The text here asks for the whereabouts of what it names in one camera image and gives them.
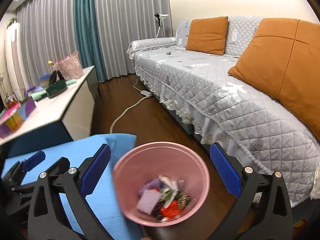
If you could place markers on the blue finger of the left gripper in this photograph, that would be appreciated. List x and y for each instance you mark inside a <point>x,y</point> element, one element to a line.
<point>33,161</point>

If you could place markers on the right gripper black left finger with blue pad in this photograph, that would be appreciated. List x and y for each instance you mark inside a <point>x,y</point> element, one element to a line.
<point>92,168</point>

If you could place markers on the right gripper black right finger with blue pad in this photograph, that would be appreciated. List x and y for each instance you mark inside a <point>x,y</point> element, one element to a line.
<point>228,168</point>

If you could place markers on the white tissue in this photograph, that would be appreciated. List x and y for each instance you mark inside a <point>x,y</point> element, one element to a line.
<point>168,182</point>

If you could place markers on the purple foam fruit net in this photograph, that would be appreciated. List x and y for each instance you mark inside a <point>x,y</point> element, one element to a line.
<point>149,196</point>

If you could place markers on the red plastic bag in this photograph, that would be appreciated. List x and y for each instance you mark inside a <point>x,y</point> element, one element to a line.
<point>171,211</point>

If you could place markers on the green snack packet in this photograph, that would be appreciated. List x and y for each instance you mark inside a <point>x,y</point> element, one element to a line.
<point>167,196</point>

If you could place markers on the pink plastic trash bin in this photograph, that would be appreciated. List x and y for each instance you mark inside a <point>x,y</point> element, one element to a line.
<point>145,163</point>

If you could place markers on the colourful gift box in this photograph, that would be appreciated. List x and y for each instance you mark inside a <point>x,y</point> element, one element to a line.
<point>13,118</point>

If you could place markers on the white coffee table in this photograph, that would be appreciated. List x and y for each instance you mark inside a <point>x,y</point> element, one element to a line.
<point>66,117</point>

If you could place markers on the blue table cloth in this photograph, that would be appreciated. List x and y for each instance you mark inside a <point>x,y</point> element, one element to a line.
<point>95,216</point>

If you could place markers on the mint green roll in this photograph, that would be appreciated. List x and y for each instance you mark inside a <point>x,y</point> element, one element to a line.
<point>37,96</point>

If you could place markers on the dark green round container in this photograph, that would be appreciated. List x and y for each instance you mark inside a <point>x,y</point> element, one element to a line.
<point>57,84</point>

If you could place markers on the stacked plastic bowls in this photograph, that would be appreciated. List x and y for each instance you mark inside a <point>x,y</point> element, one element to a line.
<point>44,81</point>

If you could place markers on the grey quilted sofa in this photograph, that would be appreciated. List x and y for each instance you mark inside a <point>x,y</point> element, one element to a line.
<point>217,107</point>

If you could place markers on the pink quilted basket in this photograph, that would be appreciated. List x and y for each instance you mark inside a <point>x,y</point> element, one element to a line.
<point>70,67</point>

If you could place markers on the white standing air conditioner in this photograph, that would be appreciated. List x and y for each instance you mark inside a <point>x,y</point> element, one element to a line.
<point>14,60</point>

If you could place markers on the near orange cushion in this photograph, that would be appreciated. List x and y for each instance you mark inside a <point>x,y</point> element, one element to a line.
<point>282,60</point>

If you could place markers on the orange cushion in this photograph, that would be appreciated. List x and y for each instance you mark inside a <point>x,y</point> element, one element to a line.
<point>208,35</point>
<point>282,60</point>

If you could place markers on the far orange cushion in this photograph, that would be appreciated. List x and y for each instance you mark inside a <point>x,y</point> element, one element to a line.
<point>208,35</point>

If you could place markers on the teal curtain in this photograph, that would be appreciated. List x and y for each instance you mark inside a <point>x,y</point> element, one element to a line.
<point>87,38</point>

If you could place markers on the grey curtain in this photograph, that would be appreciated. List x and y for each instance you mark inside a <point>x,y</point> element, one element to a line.
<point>48,32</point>

